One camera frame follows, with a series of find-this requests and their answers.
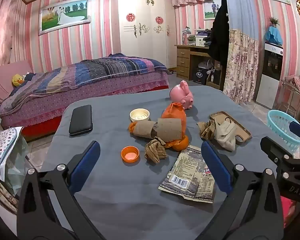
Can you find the potted plant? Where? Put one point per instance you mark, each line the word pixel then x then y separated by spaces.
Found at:
pixel 274 22

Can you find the yellow duck plush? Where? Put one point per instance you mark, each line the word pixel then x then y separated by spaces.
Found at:
pixel 17 80

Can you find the cream plastic lid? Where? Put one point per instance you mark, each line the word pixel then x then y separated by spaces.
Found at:
pixel 140 116

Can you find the brown paper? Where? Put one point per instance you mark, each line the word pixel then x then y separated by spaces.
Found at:
pixel 155 151
pixel 206 131

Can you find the wooden desk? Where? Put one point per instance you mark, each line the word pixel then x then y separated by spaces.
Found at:
pixel 183 60

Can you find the floral curtain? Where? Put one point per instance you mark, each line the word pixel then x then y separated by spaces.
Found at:
pixel 242 62

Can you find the grey tablecloth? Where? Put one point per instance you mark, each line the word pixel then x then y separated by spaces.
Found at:
pixel 115 205

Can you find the bed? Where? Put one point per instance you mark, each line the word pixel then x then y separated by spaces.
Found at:
pixel 65 105

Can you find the brown phone case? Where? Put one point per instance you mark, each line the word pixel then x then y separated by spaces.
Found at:
pixel 242 132

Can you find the cardboard box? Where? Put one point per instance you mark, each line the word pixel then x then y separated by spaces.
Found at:
pixel 215 76

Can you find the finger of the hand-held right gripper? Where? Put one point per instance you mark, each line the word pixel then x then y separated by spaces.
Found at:
pixel 297 130
pixel 272 147

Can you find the blue plastic basket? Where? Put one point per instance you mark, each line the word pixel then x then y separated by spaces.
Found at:
pixel 280 127

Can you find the desk lamp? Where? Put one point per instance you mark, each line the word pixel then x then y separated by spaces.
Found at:
pixel 186 33

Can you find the black coat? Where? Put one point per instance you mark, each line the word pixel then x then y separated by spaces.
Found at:
pixel 218 35

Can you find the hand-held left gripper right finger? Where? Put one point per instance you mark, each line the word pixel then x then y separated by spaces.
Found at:
pixel 215 167

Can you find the wide cardboard tube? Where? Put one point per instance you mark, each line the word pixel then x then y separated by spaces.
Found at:
pixel 168 130

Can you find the white box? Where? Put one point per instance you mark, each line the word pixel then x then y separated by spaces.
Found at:
pixel 200 41

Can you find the white wardrobe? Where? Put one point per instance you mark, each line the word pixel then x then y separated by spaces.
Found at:
pixel 142 40

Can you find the framed wedding photo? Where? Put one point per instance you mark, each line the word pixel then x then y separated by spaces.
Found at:
pixel 65 15

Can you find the red round sticker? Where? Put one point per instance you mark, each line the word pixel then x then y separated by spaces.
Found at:
pixel 131 17
pixel 158 20

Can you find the black box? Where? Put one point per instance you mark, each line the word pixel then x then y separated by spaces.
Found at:
pixel 199 76

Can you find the orange plastic lid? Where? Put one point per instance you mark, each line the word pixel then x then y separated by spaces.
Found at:
pixel 130 153

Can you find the pink garment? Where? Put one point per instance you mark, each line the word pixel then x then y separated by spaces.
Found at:
pixel 298 83

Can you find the printed snack wrapper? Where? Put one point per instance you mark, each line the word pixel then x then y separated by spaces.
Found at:
pixel 187 172

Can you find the water dispenser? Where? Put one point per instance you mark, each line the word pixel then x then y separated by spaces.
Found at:
pixel 268 80

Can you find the beige paper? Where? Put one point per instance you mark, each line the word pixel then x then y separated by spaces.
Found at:
pixel 225 135

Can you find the patchwork quilt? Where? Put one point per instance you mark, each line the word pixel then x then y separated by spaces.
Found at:
pixel 102 67

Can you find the black phone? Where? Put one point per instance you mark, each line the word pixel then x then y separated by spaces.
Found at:
pixel 80 120

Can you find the polka dot bag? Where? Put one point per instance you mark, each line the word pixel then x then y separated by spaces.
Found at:
pixel 5 145

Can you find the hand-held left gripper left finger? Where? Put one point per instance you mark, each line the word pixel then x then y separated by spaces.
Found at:
pixel 86 165

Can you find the small framed photo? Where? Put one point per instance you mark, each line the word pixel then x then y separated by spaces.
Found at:
pixel 211 8

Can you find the narrow cardboard tube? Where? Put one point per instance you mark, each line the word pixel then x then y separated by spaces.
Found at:
pixel 143 128

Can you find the pink piggy bank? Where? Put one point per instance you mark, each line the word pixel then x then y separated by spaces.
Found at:
pixel 181 95

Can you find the orange plastic bag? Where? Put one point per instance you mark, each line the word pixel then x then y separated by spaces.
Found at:
pixel 173 112

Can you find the blue cloth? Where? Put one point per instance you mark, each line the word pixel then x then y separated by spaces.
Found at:
pixel 273 36

